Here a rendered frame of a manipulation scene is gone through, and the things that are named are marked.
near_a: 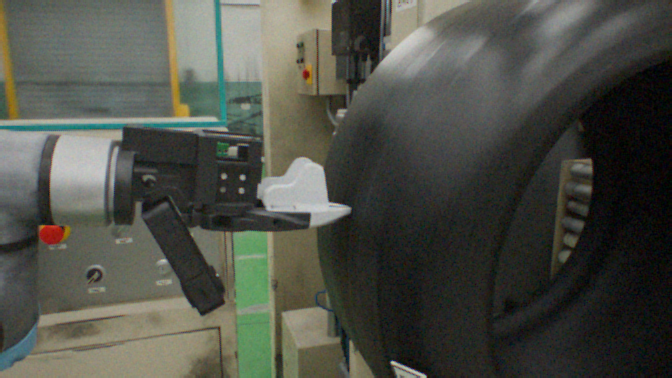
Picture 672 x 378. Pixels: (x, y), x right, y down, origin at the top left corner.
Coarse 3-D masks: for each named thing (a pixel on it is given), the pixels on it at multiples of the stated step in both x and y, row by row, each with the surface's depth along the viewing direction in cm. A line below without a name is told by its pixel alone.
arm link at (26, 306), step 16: (32, 240) 40; (0, 256) 38; (16, 256) 39; (32, 256) 40; (0, 272) 38; (16, 272) 39; (32, 272) 41; (0, 288) 37; (16, 288) 38; (32, 288) 41; (0, 304) 35; (16, 304) 38; (32, 304) 41; (0, 320) 35; (16, 320) 37; (32, 320) 41; (16, 336) 40; (32, 336) 42; (0, 352) 35; (16, 352) 40; (0, 368) 39
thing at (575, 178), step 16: (576, 160) 103; (560, 176) 103; (576, 176) 101; (560, 192) 103; (576, 192) 99; (560, 208) 104; (576, 208) 101; (560, 224) 104; (576, 224) 100; (560, 240) 105; (576, 240) 102; (560, 256) 105
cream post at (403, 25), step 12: (420, 0) 74; (432, 0) 73; (444, 0) 74; (456, 0) 74; (468, 0) 75; (396, 12) 82; (408, 12) 78; (420, 12) 74; (432, 12) 74; (444, 12) 74; (396, 24) 83; (408, 24) 78; (420, 24) 74; (396, 36) 83
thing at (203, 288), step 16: (144, 208) 42; (160, 208) 41; (160, 224) 41; (176, 224) 42; (160, 240) 42; (176, 240) 42; (192, 240) 45; (176, 256) 42; (192, 256) 43; (176, 272) 43; (192, 272) 43; (208, 272) 44; (192, 288) 43; (208, 288) 44; (224, 288) 46; (192, 304) 45; (208, 304) 44; (224, 304) 45
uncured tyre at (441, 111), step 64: (512, 0) 44; (576, 0) 41; (640, 0) 41; (384, 64) 57; (448, 64) 43; (512, 64) 40; (576, 64) 39; (640, 64) 41; (384, 128) 46; (448, 128) 40; (512, 128) 39; (640, 128) 76; (384, 192) 43; (448, 192) 39; (512, 192) 40; (640, 192) 79; (320, 256) 60; (384, 256) 42; (448, 256) 40; (576, 256) 82; (640, 256) 79; (384, 320) 43; (448, 320) 41; (512, 320) 79; (576, 320) 80; (640, 320) 75
